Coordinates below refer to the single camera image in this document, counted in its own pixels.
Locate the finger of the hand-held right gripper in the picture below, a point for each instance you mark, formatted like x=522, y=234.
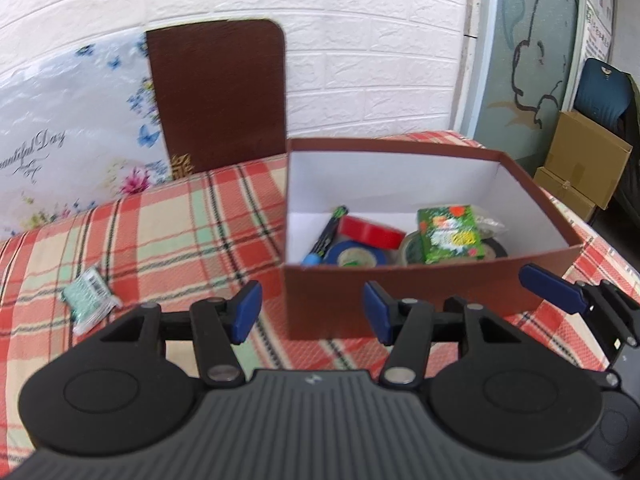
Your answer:
x=550, y=287

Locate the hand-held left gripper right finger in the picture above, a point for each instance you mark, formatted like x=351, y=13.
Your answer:
x=380, y=310

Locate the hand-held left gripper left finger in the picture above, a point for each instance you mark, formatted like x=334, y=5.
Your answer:
x=246, y=310

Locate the brown cardboard box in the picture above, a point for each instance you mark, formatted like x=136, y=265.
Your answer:
x=350, y=300

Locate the blue tape roll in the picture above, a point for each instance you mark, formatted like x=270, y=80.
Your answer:
x=332, y=255

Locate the red tape roll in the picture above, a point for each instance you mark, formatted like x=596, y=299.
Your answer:
x=370, y=232

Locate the bag of cotton swabs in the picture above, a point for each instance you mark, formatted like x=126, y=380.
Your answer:
x=487, y=222

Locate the black marker with blue cap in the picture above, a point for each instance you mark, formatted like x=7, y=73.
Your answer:
x=325, y=237

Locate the green printed carton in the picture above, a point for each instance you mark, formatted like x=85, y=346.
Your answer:
x=447, y=235

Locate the small teal packet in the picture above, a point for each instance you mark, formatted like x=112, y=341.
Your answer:
x=90, y=300

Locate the clear tape roll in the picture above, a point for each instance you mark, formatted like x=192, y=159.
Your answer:
x=411, y=252

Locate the black tape roll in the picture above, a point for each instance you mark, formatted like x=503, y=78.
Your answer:
x=496, y=250

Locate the small tan carton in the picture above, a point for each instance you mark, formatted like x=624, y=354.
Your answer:
x=565, y=197

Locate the plaid blanket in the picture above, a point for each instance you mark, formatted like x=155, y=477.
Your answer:
x=165, y=240

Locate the large tan carton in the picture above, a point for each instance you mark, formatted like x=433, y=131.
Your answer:
x=585, y=160

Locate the blue chair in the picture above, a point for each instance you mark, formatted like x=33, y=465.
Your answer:
x=602, y=90

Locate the grey panel with cartoon drawing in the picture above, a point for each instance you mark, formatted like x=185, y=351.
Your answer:
x=535, y=25

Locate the wall poster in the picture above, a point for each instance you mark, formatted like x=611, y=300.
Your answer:
x=600, y=10

